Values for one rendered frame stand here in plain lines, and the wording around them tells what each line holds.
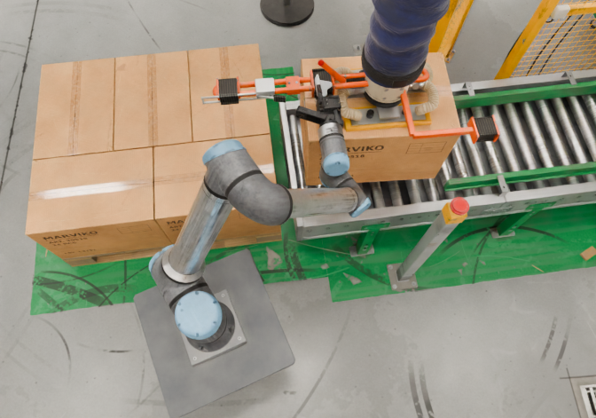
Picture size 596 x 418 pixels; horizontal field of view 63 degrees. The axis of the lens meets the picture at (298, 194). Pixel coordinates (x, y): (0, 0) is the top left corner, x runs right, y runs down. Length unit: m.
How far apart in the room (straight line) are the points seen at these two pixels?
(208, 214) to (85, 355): 1.66
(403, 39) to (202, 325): 1.11
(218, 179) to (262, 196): 0.13
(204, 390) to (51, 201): 1.20
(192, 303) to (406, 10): 1.13
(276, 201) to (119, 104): 1.65
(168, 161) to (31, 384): 1.36
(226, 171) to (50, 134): 1.65
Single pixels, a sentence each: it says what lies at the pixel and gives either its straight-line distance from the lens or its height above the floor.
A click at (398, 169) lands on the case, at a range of 2.17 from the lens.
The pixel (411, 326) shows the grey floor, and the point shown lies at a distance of 2.80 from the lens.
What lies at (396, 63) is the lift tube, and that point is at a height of 1.42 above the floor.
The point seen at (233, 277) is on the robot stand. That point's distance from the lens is 2.02.
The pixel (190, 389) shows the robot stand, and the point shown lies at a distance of 1.98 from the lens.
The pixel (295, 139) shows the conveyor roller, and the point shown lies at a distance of 2.49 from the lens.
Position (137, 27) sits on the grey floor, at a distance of 3.85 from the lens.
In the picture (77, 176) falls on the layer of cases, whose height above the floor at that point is 0.54.
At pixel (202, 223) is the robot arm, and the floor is 1.36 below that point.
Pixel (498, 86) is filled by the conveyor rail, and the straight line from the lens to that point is 2.84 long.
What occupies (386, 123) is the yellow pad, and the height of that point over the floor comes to 1.10.
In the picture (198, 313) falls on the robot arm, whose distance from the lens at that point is 1.67.
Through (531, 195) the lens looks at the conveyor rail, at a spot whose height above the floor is 0.59.
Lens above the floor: 2.69
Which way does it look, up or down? 66 degrees down
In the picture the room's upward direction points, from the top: 2 degrees clockwise
